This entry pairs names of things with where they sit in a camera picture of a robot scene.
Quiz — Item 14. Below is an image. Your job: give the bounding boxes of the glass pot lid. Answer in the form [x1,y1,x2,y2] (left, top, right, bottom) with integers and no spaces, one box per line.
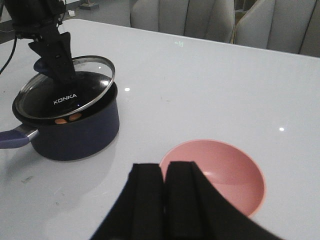
[12,55,115,120]

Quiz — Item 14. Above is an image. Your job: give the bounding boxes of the right grey chair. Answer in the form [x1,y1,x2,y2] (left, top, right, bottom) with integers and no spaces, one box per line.
[234,0,320,57]

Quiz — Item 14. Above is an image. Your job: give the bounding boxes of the black left cable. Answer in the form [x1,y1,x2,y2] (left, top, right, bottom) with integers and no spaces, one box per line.
[0,34,18,76]

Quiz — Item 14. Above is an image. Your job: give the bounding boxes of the pink bowl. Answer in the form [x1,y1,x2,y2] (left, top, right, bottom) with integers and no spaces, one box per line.
[159,139,266,217]

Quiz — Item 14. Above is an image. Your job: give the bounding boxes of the dark blue saucepan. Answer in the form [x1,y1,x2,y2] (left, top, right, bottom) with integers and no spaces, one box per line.
[0,82,120,161]

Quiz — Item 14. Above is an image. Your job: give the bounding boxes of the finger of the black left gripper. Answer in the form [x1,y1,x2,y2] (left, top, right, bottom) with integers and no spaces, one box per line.
[56,32,75,75]
[28,27,76,83]

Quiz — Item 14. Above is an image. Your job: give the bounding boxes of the grey chair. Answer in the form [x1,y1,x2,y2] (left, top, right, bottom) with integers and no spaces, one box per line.
[130,0,235,43]
[234,0,320,57]

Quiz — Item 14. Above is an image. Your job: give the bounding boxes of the orange ham slices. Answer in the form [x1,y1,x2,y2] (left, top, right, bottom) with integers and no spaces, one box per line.
[54,113,82,125]

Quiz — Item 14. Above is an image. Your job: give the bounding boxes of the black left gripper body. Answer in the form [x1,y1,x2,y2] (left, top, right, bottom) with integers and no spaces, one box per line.
[4,0,66,39]

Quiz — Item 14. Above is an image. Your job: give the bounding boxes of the left grey chair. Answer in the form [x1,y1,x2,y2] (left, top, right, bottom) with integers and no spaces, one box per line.
[130,0,235,43]

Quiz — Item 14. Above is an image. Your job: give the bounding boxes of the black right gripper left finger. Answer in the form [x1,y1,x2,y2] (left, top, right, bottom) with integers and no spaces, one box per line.
[91,163,164,240]

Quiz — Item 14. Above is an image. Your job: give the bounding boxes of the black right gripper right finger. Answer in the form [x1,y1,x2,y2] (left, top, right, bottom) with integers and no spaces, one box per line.
[165,161,279,240]

